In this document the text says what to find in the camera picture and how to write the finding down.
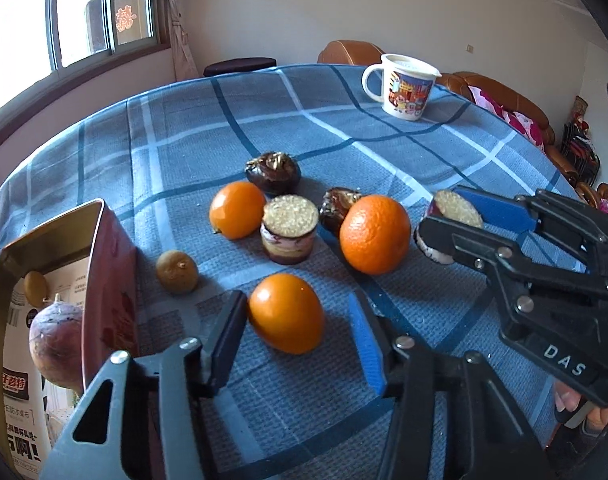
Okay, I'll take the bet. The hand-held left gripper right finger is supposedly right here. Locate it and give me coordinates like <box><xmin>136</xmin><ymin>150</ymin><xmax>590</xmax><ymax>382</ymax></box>
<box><xmin>348</xmin><ymin>291</ymin><xmax>554</xmax><ymax>480</ymax></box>

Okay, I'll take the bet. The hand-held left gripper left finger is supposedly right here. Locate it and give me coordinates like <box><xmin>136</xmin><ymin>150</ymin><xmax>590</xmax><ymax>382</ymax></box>
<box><xmin>39</xmin><ymin>290</ymin><xmax>249</xmax><ymax>480</ymax></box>

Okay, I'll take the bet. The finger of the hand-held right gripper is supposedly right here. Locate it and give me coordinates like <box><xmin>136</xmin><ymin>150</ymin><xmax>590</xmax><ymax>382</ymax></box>
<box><xmin>416</xmin><ymin>217</ymin><xmax>608</xmax><ymax>333</ymax></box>
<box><xmin>456</xmin><ymin>186</ymin><xmax>608</xmax><ymax>281</ymax></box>

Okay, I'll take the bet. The orange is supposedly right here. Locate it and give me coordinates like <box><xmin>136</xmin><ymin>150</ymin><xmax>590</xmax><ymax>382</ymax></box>
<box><xmin>247</xmin><ymin>274</ymin><xmax>325</xmax><ymax>356</ymax></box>
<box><xmin>209</xmin><ymin>181</ymin><xmax>267</xmax><ymax>240</ymax></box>
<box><xmin>340</xmin><ymin>195</ymin><xmax>412</xmax><ymax>276</ymax></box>

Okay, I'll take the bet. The small brown round fruit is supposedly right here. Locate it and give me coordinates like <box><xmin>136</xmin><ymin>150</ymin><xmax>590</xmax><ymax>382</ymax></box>
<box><xmin>24</xmin><ymin>271</ymin><xmax>49</xmax><ymax>308</ymax></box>
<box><xmin>156</xmin><ymin>250</ymin><xmax>199</xmax><ymax>295</ymax></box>

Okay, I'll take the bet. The red and gold tin box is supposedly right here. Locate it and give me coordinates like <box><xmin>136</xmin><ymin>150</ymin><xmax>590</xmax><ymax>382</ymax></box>
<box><xmin>0</xmin><ymin>199</ymin><xmax>140</xmax><ymax>480</ymax></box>

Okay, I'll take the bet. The dark water chestnut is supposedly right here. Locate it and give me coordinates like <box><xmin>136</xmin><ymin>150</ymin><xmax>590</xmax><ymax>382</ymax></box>
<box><xmin>319</xmin><ymin>187</ymin><xmax>363</xmax><ymax>238</ymax></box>
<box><xmin>245</xmin><ymin>151</ymin><xmax>302</xmax><ymax>197</ymax></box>

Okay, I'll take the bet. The person's right hand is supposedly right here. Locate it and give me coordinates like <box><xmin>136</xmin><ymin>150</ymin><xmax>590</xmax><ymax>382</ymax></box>
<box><xmin>554</xmin><ymin>379</ymin><xmax>608</xmax><ymax>433</ymax></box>

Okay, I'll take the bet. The dark storage rack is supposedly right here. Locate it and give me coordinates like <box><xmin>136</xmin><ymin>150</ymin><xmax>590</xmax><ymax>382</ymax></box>
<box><xmin>561</xmin><ymin>95</ymin><xmax>602</xmax><ymax>186</ymax></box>

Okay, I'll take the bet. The round layered cake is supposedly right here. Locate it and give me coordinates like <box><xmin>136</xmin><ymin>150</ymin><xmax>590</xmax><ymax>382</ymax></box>
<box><xmin>260</xmin><ymin>195</ymin><xmax>319</xmax><ymax>266</ymax></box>

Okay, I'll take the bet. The brown leather sofa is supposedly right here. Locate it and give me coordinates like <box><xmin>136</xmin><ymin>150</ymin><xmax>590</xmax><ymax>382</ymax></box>
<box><xmin>436</xmin><ymin>71</ymin><xmax>608</xmax><ymax>221</ymax></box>

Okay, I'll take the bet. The white cartoon print mug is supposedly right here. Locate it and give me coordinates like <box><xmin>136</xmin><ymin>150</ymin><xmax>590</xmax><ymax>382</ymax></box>
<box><xmin>361</xmin><ymin>53</ymin><xmax>442</xmax><ymax>122</ymax></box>

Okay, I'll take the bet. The reddish purple round fruit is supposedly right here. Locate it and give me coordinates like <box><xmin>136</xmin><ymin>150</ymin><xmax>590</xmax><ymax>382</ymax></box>
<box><xmin>29</xmin><ymin>294</ymin><xmax>85</xmax><ymax>393</ymax></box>

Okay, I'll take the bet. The blue plaid tablecloth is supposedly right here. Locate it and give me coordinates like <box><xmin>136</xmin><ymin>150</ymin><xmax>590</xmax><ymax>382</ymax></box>
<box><xmin>0</xmin><ymin>63</ymin><xmax>599</xmax><ymax>480</ymax></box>

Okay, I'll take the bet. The brown leather armchair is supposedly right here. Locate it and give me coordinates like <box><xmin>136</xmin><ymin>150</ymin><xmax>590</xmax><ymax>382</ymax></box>
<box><xmin>318</xmin><ymin>40</ymin><xmax>387</xmax><ymax>67</ymax></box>

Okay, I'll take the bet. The dark round stool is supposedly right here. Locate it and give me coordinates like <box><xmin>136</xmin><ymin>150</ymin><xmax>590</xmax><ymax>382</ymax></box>
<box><xmin>204</xmin><ymin>57</ymin><xmax>277</xmax><ymax>78</ymax></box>

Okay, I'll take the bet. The pink curtain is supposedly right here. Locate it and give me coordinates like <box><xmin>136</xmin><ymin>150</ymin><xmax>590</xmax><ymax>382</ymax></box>
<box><xmin>154</xmin><ymin>0</ymin><xmax>201</xmax><ymax>81</ymax></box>

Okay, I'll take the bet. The sliding glass window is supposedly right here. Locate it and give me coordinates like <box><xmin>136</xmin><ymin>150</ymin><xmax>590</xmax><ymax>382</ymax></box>
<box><xmin>0</xmin><ymin>0</ymin><xmax>172</xmax><ymax>116</ymax></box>

